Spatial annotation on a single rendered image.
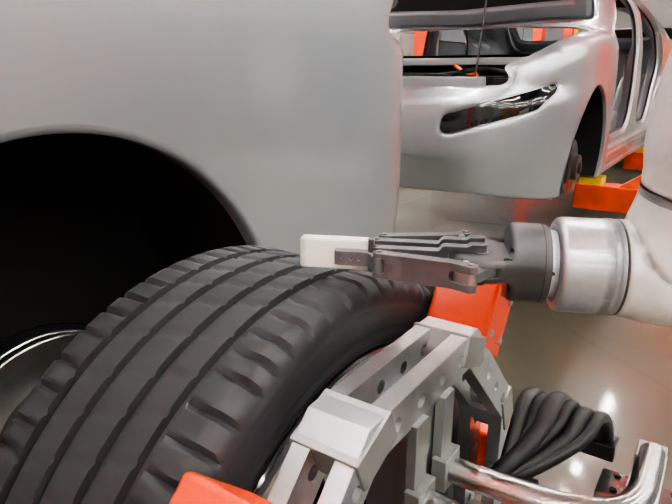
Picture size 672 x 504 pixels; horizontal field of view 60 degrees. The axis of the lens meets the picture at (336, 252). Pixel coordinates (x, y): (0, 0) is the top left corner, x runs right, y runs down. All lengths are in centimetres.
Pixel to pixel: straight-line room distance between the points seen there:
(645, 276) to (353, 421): 28
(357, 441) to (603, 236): 28
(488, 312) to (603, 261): 17
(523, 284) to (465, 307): 15
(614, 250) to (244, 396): 34
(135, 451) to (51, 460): 9
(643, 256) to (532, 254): 9
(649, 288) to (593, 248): 6
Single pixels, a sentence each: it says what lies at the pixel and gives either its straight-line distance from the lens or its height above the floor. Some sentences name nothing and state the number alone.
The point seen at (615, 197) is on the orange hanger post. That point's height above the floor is 62.
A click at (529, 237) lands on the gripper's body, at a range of 55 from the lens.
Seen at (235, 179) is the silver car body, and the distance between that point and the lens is 98.
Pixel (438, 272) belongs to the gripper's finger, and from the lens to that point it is 52.
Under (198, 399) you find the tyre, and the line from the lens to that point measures 49.
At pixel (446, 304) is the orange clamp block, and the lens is 69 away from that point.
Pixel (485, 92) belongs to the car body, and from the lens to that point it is 302.
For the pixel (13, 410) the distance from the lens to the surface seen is 96.
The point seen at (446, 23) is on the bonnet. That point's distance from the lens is 417.
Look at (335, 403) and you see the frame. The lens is 49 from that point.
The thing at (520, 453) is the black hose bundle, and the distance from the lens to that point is 66.
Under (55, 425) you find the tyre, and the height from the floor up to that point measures 109.
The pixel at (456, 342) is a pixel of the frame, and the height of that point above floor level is 112.
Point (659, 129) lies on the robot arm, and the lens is 54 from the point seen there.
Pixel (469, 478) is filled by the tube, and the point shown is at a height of 101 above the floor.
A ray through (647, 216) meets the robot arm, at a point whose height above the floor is 126.
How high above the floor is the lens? 138
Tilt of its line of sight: 17 degrees down
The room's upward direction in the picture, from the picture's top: straight up
